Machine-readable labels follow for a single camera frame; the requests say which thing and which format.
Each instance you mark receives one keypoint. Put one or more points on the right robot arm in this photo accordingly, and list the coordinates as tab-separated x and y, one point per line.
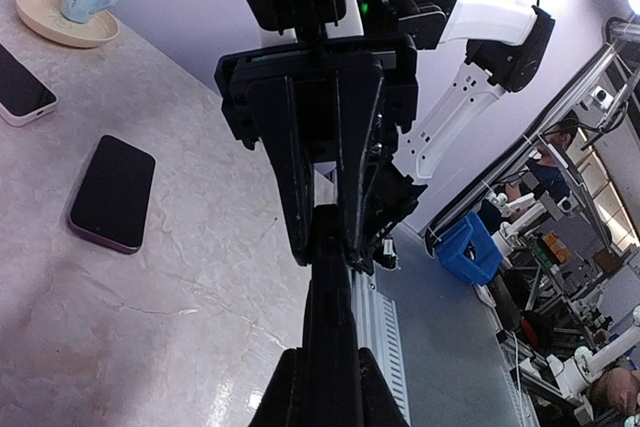
469	54

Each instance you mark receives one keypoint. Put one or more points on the small white background camera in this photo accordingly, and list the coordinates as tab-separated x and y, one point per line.
601	98

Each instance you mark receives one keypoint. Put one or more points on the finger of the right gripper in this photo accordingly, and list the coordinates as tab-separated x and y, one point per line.
274	111
359	83

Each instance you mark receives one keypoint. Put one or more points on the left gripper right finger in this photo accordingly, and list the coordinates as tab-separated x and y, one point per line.
375	405

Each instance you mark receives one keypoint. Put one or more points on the background person dark shirt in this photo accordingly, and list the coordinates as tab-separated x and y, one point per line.
544	168

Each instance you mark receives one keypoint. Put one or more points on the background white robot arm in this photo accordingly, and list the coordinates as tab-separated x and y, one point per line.
527	374

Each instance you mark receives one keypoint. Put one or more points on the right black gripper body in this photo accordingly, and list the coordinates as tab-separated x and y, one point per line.
307	85

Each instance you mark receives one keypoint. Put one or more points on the black phone case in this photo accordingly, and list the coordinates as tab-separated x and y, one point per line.
331	388

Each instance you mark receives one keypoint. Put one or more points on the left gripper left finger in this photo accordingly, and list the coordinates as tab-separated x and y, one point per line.
283	401

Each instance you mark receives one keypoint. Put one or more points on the beige round plate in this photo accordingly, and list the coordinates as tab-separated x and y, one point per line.
45	19

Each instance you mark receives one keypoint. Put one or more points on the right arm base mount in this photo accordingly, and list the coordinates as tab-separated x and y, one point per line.
393	196

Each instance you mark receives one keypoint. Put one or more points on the blue storage bin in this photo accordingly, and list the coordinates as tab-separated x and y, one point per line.
468	251

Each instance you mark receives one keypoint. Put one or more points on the pink phone case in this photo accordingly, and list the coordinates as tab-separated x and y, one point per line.
25	112

